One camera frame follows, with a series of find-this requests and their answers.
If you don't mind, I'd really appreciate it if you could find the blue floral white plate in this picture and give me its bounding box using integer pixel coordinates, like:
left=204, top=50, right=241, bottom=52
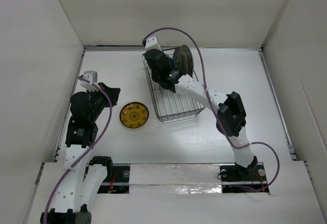
left=186, top=51, right=194, bottom=77

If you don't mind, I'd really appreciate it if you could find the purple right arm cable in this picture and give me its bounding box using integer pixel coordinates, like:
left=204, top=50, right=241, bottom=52
left=142, top=27, right=279, bottom=193

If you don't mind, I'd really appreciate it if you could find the grey wire dish rack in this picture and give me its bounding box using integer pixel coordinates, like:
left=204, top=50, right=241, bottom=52
left=143, top=47, right=205, bottom=122

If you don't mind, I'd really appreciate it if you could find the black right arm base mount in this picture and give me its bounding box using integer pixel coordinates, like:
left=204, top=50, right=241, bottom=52
left=220, top=164, right=267, bottom=183

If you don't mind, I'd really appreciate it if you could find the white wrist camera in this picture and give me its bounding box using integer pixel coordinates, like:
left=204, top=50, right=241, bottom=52
left=142, top=36, right=162, bottom=52
left=78, top=70, right=98, bottom=92

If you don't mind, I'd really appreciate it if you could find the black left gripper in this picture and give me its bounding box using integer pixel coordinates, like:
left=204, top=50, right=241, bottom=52
left=86, top=82, right=120, bottom=122

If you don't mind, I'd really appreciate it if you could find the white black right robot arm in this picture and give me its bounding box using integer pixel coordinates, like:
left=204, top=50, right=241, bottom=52
left=144, top=49, right=258, bottom=180

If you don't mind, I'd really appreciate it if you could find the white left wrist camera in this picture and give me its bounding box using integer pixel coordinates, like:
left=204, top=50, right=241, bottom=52
left=78, top=70, right=98, bottom=92

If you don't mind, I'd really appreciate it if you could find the yellow plate brown rim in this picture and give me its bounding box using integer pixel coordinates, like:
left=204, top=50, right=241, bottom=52
left=119, top=102, right=150, bottom=129

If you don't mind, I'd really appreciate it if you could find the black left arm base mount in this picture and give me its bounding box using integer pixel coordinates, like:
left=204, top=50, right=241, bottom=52
left=98, top=164, right=130, bottom=194

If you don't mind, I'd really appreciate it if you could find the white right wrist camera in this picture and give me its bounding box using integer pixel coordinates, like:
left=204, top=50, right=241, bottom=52
left=142, top=36, right=162, bottom=52

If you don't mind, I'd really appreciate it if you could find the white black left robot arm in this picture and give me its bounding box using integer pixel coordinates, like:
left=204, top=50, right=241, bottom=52
left=40, top=83, right=121, bottom=223

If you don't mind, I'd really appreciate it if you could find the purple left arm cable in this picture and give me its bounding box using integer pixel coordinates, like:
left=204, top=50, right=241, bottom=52
left=42, top=74, right=113, bottom=223

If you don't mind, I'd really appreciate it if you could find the grey deer pattern plate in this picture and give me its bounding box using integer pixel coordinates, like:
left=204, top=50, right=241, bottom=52
left=172, top=45, right=191, bottom=74

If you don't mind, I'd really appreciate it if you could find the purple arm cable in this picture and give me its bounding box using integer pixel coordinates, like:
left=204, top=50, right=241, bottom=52
left=142, top=27, right=279, bottom=193
left=42, top=74, right=113, bottom=223

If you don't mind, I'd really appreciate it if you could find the dark blue leaf plate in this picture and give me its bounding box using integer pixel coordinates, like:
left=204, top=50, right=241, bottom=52
left=168, top=56, right=176, bottom=68

